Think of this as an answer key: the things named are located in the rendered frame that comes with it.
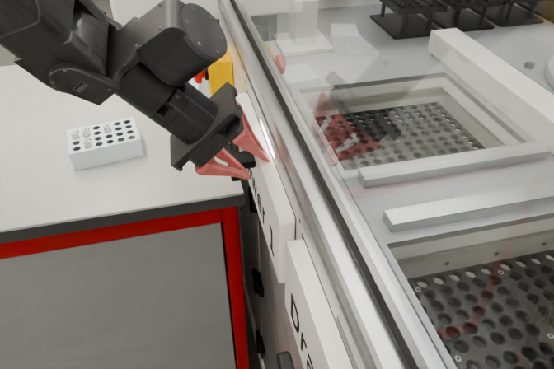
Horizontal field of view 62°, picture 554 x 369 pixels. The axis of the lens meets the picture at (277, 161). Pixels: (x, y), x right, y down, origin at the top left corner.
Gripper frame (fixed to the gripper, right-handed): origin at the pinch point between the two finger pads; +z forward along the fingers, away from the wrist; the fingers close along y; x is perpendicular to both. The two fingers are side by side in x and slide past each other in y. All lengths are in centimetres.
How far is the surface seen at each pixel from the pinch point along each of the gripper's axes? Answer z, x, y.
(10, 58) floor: -10, 258, -153
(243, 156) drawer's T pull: 0.4, 3.4, -1.5
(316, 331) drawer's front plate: 0.8, -24.1, 1.4
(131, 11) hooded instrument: -7, 83, -21
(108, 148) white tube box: -5.1, 26.3, -25.8
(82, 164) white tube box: -6.8, 25.3, -30.9
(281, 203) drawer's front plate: 0.8, -8.2, 1.7
